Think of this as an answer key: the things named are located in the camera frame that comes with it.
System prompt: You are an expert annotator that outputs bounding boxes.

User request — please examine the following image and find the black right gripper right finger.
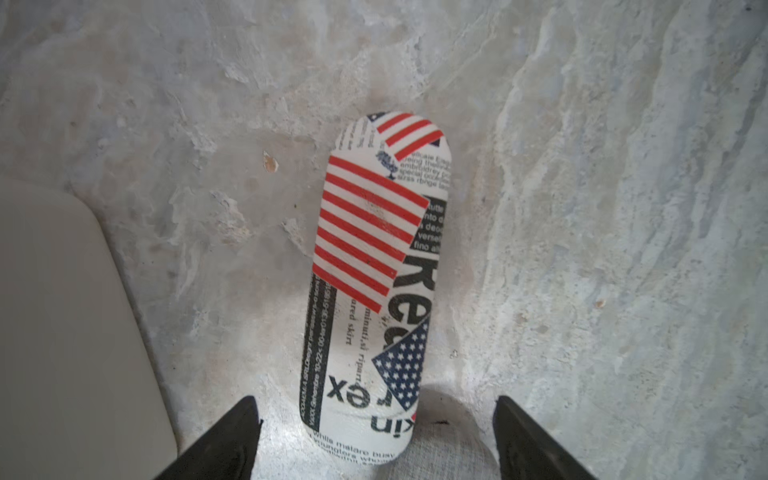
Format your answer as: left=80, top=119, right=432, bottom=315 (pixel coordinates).
left=493, top=396, right=596, bottom=480

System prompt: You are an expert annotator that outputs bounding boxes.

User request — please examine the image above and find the cream plastic storage box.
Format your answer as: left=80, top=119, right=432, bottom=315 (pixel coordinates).
left=1, top=179, right=177, bottom=479

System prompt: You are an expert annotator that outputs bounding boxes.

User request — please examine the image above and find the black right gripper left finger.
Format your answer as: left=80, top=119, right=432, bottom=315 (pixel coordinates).
left=156, top=395, right=263, bottom=480

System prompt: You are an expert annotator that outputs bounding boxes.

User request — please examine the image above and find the flag print case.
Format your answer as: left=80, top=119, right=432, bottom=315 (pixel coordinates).
left=299, top=111, right=452, bottom=465

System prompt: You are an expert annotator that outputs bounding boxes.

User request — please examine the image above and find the grey oval case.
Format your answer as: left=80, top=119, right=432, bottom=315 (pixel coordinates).
left=376, top=389, right=500, bottom=480

